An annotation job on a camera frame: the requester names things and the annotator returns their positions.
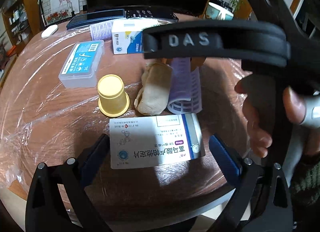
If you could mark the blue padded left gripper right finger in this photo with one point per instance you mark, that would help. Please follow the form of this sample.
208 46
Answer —
227 159

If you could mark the blue phone case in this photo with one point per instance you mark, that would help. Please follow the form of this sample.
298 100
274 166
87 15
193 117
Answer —
94 17

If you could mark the purple hair roller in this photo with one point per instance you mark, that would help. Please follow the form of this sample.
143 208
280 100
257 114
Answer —
185 92
101 31

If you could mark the red flower framed picture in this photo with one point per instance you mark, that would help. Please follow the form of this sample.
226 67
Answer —
58 15

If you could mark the white blue red carton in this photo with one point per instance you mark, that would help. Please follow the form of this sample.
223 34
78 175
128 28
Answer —
127 34

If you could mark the white computer mouse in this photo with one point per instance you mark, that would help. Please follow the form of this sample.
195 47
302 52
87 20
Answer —
50 30

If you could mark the clear dental floss box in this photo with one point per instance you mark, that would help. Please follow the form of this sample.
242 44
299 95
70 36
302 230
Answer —
80 67

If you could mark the white blue medicine box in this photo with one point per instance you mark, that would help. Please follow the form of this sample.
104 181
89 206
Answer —
142 142

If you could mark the yellow paper cup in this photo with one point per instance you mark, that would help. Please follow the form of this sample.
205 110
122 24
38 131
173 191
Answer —
113 100

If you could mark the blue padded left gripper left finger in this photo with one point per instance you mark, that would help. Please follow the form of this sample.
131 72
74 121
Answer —
92 158

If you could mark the person's right hand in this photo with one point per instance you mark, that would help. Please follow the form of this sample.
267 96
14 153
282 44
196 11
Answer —
303 111

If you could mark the teal white ceramic mug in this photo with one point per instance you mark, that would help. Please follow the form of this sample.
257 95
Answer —
216 12

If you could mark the black remote keypad phone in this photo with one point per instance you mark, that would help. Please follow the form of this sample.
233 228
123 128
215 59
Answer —
151 12

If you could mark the wooden side shelf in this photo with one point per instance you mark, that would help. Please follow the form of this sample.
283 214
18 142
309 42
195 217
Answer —
16 30

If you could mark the green potted plant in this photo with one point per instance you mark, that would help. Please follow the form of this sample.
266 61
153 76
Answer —
235 5

